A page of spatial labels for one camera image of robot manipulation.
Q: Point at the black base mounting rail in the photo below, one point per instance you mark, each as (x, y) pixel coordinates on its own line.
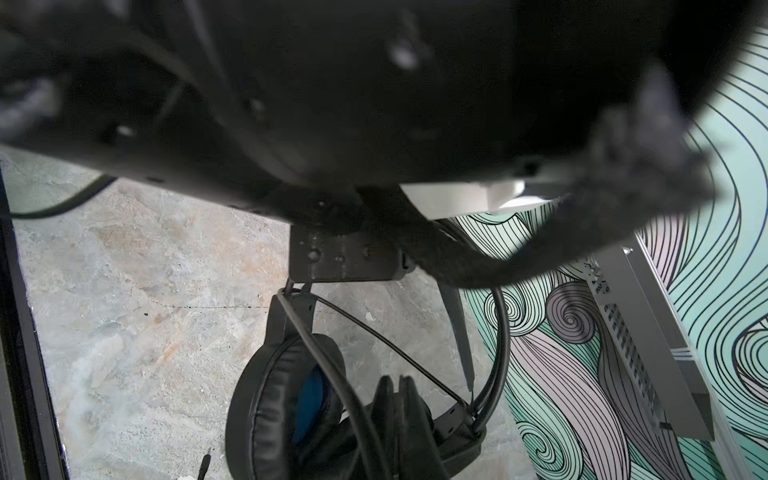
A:
(31, 447)

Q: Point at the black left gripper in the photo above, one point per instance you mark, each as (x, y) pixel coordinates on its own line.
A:
(318, 257)

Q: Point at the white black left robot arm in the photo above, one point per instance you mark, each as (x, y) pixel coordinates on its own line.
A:
(319, 113)

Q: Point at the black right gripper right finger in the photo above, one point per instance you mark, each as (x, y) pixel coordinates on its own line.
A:
(418, 455)

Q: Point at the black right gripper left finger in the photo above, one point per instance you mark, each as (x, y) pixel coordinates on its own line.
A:
(382, 412)

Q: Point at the black perforated wall tray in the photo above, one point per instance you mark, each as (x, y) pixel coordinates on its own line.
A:
(652, 373)

